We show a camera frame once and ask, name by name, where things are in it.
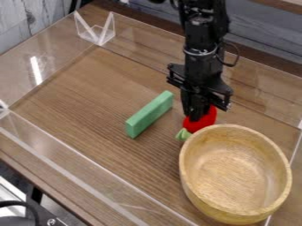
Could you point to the green rectangular block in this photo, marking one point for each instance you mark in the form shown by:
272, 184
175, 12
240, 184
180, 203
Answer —
148, 114

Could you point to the clear acrylic corner bracket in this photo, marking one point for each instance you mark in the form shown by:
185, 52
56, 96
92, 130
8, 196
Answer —
96, 34

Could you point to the red plush strawberry toy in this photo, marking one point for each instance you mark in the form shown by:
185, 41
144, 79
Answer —
191, 127

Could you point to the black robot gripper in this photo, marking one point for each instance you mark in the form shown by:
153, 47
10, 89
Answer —
197, 78

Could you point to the wooden bowl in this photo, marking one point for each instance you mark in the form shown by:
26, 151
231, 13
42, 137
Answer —
233, 173

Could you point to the black metal table frame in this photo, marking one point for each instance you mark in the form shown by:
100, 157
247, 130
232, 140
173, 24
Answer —
25, 206

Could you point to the clear acrylic enclosure walls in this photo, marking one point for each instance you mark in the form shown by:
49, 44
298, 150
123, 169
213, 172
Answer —
66, 94

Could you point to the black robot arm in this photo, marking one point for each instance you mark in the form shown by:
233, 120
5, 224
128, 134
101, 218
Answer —
204, 22

